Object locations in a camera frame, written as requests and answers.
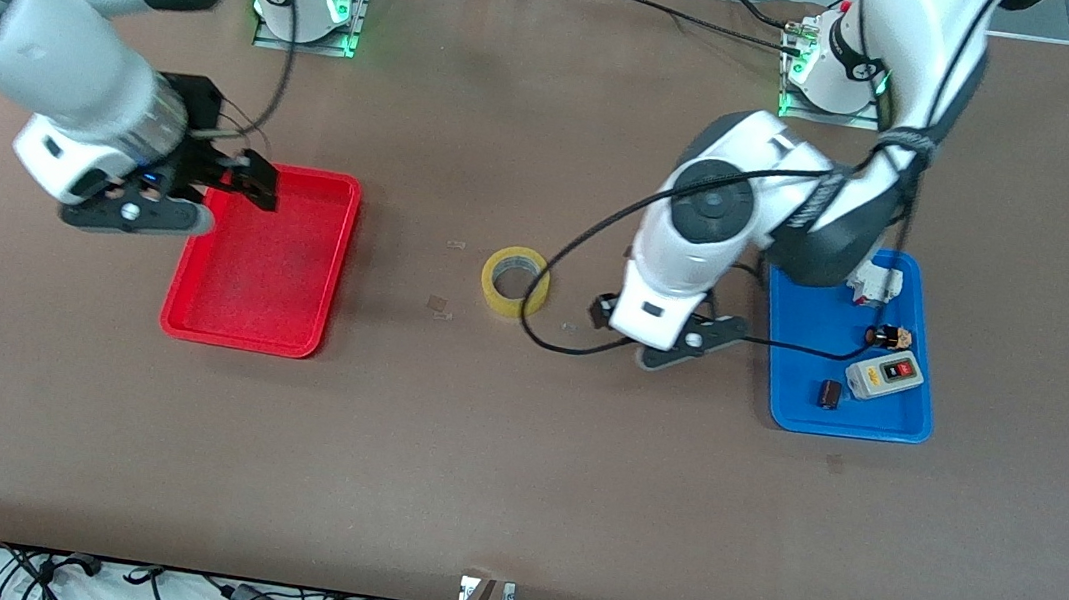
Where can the yellow clear tape roll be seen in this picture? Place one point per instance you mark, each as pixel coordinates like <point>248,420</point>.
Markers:
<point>494,300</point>

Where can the black orange push button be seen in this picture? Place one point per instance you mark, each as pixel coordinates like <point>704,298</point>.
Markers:
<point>887,337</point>

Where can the grey two-button switch box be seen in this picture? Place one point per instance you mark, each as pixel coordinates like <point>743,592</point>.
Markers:
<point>883,375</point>

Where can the blue plastic tray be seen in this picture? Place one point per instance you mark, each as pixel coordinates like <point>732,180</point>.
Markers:
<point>806,391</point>

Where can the small clear tape scrap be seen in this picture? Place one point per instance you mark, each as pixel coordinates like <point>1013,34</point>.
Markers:
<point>438,306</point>

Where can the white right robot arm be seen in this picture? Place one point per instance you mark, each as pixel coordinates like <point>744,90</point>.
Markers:
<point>39,52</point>

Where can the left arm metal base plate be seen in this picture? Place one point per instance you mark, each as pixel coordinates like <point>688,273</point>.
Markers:
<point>822,116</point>

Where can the red plastic tray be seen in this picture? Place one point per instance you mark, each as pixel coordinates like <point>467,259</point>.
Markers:
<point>275,281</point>

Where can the white metal bracket plate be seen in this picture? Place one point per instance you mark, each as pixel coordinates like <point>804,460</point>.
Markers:
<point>465,589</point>

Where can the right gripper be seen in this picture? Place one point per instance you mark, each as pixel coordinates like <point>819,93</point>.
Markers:
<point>197,141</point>

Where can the small black block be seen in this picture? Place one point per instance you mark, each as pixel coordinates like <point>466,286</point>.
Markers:
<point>830,394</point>

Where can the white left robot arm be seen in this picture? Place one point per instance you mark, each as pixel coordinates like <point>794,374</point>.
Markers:
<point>867,207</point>

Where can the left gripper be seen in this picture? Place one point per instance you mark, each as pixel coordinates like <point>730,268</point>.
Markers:
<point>597,312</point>

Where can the white circuit breaker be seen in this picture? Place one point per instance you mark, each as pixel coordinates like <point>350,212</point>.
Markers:
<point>883,284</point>

